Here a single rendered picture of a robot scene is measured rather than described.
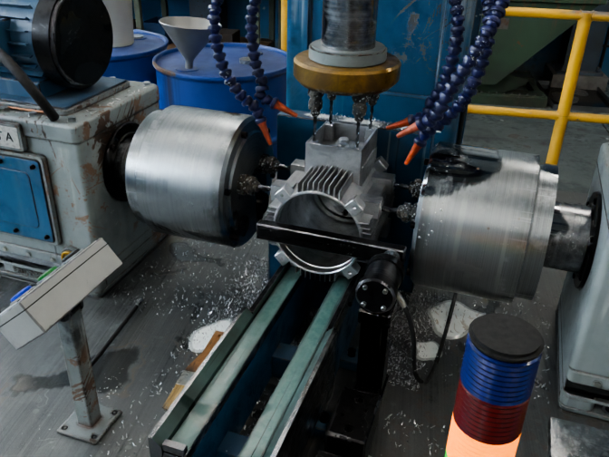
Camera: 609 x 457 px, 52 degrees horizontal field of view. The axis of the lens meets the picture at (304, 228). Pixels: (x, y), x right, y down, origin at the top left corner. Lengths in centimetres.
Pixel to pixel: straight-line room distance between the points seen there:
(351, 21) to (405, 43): 25
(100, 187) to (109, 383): 37
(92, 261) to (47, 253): 44
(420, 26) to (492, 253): 48
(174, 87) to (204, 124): 145
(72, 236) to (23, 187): 13
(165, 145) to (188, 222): 14
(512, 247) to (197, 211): 52
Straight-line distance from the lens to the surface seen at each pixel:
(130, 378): 112
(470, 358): 54
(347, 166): 108
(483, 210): 97
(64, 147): 119
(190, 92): 253
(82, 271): 89
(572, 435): 92
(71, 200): 124
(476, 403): 56
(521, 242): 98
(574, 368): 108
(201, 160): 109
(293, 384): 91
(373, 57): 103
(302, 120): 121
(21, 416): 110
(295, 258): 111
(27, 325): 84
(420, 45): 125
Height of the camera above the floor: 154
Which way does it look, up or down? 29 degrees down
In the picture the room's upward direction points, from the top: 2 degrees clockwise
